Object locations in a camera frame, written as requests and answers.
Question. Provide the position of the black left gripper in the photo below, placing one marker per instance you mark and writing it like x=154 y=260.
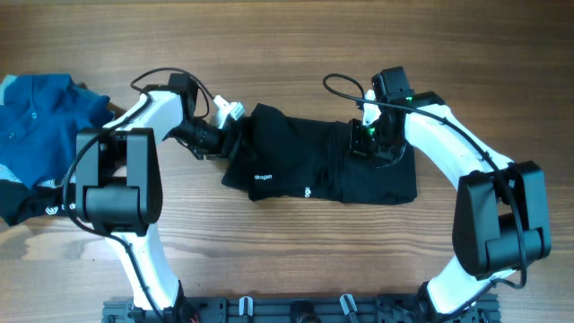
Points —
x=219 y=148

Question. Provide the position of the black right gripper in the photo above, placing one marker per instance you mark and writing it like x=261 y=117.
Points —
x=357 y=148

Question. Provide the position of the black polo shirt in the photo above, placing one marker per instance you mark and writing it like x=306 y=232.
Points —
x=285 y=156

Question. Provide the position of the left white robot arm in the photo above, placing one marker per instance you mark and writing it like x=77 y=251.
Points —
x=118 y=189

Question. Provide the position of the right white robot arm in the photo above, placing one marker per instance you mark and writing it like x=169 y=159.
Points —
x=501 y=222

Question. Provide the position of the blue polo shirt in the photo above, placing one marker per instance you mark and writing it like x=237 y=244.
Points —
x=45 y=125

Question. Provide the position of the black shirt with white logo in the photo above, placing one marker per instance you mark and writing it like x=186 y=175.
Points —
x=18 y=203

